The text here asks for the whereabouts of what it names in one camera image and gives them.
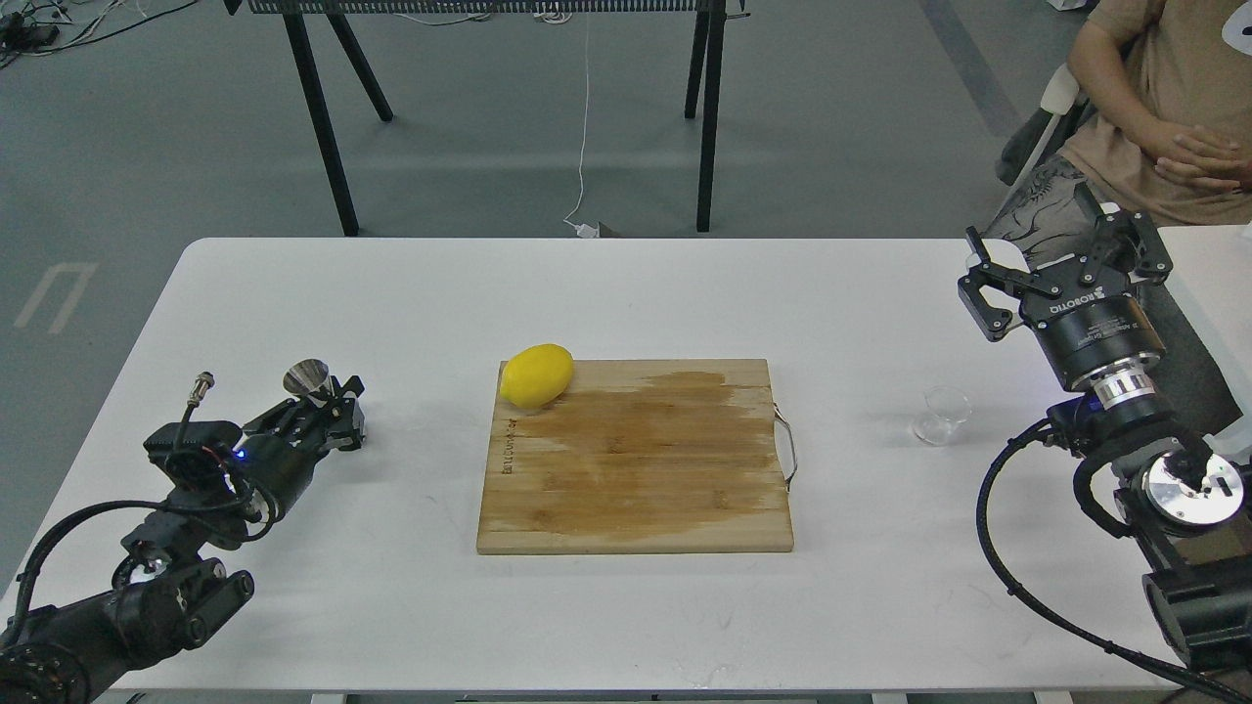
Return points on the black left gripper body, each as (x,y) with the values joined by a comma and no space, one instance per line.
(278,458)

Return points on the black metal frame table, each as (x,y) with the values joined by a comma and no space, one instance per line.
(501,83)

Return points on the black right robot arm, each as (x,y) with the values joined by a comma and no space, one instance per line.
(1141,474)

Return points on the person's right hand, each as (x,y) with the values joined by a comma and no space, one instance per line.
(1200,158)

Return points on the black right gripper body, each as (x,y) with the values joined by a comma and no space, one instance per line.
(1085,323)

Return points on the steel double jigger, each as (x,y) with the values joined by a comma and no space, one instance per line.
(308,378)

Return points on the wooden cutting board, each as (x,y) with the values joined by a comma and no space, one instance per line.
(639,457)

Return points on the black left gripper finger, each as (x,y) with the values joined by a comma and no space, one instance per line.
(339,424)
(304,416)

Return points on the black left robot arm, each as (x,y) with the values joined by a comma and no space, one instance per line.
(230,485)

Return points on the small clear glass beaker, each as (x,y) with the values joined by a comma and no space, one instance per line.
(946,410)

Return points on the yellow lemon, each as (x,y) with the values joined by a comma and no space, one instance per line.
(536,376)

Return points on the seated person in tan shirt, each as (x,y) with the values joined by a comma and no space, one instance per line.
(1143,65)

